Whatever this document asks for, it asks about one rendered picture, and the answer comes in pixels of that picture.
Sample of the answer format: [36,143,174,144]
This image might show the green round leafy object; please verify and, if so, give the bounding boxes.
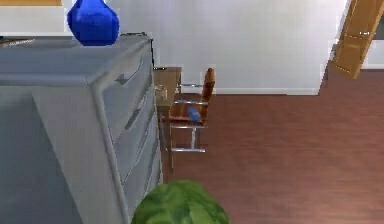
[131,179,232,224]

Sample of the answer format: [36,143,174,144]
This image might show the clear glass on table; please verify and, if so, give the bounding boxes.
[155,84,169,101]

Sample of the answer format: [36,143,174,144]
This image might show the brown wooden table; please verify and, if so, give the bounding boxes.
[152,66,183,172]

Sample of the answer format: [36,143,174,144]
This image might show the small blue object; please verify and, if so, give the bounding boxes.
[187,106,202,123]

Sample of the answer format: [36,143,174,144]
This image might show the wooden room door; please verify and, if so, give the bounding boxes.
[328,0,384,80]

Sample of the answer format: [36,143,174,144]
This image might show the brown chair with metal frame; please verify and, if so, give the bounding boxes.
[168,67,216,154]

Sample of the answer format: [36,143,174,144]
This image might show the grey chest of drawers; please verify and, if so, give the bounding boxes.
[0,32,164,224]

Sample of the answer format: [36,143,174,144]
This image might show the blue vase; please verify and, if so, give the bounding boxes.
[66,0,121,47]

